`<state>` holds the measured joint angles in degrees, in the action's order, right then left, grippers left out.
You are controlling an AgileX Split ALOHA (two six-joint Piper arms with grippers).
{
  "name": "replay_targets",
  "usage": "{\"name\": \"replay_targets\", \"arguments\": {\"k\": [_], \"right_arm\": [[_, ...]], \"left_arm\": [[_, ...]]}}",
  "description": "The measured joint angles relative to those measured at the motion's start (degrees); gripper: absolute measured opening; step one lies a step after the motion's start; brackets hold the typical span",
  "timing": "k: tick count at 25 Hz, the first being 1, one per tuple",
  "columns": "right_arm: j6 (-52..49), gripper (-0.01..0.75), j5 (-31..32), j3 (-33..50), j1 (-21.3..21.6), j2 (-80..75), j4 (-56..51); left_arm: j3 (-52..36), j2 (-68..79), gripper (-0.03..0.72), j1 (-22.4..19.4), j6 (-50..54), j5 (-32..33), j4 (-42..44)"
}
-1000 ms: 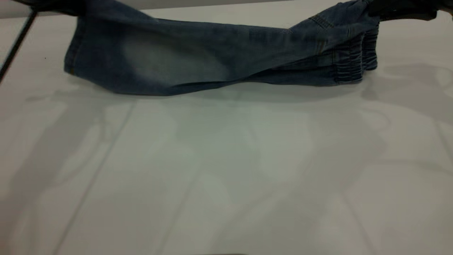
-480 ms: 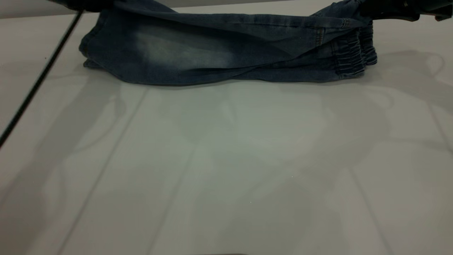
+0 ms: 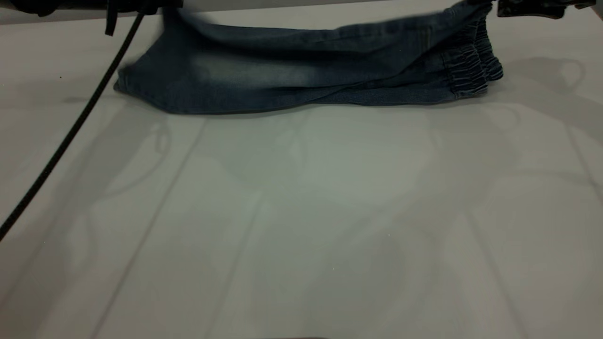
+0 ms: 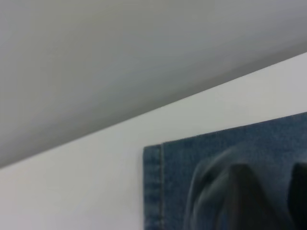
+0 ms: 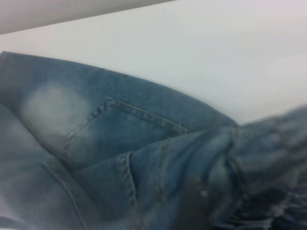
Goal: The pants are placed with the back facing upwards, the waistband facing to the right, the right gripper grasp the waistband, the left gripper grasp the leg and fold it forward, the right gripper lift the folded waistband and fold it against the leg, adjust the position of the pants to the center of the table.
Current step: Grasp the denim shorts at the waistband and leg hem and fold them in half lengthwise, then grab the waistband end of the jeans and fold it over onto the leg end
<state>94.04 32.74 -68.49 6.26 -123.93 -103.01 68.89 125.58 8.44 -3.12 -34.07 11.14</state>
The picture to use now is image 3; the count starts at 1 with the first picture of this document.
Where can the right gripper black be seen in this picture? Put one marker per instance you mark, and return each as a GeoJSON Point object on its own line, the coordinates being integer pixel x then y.
{"type": "Point", "coordinates": [532, 7]}

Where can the blue denim pants with print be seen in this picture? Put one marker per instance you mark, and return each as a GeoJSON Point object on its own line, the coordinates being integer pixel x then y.
{"type": "Point", "coordinates": [282, 70]}

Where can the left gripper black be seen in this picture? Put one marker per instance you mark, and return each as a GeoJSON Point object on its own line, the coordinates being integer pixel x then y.
{"type": "Point", "coordinates": [70, 5]}

